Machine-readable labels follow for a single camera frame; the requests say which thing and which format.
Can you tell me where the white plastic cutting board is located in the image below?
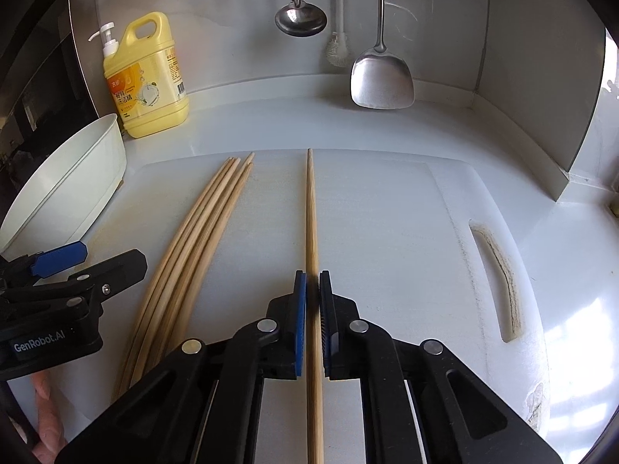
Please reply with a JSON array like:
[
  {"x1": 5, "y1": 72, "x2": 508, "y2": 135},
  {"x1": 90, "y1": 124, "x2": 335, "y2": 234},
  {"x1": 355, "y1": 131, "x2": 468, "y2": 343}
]
[{"x1": 109, "y1": 147, "x2": 553, "y2": 464}]

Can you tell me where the white round basin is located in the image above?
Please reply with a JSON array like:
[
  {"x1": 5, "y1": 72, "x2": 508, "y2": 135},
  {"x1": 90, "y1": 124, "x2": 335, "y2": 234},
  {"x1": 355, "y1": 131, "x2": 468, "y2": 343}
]
[{"x1": 0, "y1": 113, "x2": 127, "y2": 259}]

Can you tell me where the bunch of wooden chopsticks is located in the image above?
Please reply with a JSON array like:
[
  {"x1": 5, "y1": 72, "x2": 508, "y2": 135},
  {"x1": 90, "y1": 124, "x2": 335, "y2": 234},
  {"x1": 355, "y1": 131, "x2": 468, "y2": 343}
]
[{"x1": 112, "y1": 152, "x2": 255, "y2": 404}]

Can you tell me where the black range hood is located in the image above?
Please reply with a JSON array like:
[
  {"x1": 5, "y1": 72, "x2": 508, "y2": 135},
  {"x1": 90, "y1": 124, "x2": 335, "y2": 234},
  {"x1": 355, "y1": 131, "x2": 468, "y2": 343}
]
[{"x1": 0, "y1": 0, "x2": 100, "y2": 165}]

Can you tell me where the yellow dish soap bottle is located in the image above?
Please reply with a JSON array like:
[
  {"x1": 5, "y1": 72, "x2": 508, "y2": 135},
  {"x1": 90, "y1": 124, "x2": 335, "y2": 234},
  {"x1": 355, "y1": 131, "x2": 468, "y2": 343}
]
[{"x1": 88, "y1": 12, "x2": 190, "y2": 140}]

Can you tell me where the person's left hand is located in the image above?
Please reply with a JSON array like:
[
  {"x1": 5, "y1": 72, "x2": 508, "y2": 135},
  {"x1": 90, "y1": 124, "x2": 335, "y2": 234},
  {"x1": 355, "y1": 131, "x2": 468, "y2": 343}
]
[{"x1": 30, "y1": 372, "x2": 68, "y2": 464}]

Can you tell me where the window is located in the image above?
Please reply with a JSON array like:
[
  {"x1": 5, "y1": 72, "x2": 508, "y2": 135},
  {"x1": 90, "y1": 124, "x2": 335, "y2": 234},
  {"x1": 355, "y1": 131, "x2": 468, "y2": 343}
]
[{"x1": 597, "y1": 26, "x2": 619, "y2": 204}]

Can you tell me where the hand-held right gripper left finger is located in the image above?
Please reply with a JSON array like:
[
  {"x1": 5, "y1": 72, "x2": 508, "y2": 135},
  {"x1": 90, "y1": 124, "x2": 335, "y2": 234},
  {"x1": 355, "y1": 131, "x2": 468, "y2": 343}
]
[{"x1": 55, "y1": 271, "x2": 309, "y2": 464}]

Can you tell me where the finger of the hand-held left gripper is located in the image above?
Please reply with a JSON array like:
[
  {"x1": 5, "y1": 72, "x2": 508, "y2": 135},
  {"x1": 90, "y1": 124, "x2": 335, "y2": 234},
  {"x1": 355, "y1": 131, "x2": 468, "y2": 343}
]
[
  {"x1": 0, "y1": 241, "x2": 89, "y2": 295},
  {"x1": 48, "y1": 249, "x2": 148, "y2": 320}
]

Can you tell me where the steel spatula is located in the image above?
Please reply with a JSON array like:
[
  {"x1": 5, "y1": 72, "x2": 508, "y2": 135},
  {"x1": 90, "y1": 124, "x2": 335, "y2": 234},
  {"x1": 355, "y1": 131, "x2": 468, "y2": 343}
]
[{"x1": 350, "y1": 0, "x2": 416, "y2": 110}]

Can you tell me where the white bottle brush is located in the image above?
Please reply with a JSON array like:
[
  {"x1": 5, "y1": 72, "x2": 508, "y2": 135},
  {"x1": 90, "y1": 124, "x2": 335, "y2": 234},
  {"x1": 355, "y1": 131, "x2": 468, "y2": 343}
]
[{"x1": 324, "y1": 0, "x2": 357, "y2": 68}]

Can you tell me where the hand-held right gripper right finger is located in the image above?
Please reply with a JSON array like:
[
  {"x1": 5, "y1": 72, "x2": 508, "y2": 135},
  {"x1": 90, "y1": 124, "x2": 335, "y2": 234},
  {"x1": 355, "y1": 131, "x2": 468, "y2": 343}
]
[{"x1": 318, "y1": 271, "x2": 564, "y2": 464}]

